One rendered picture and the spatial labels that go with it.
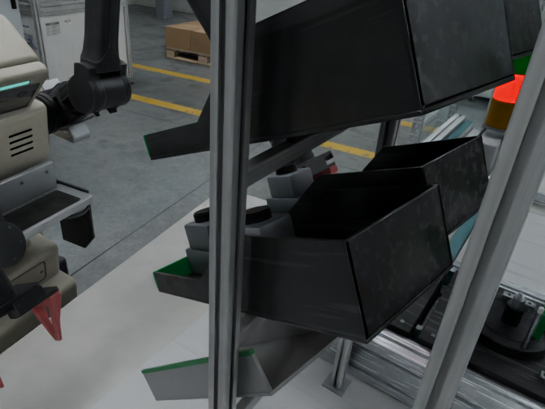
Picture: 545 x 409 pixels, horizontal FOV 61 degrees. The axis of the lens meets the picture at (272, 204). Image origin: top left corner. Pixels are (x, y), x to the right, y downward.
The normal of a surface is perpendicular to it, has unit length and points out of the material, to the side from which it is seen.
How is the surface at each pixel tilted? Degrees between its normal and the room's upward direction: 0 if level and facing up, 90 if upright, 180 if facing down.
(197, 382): 90
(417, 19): 65
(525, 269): 0
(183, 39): 91
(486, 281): 90
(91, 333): 0
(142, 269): 0
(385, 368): 90
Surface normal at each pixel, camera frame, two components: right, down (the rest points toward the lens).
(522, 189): -0.56, 0.37
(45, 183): 0.90, 0.27
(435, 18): 0.68, -0.01
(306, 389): 0.07, -0.86
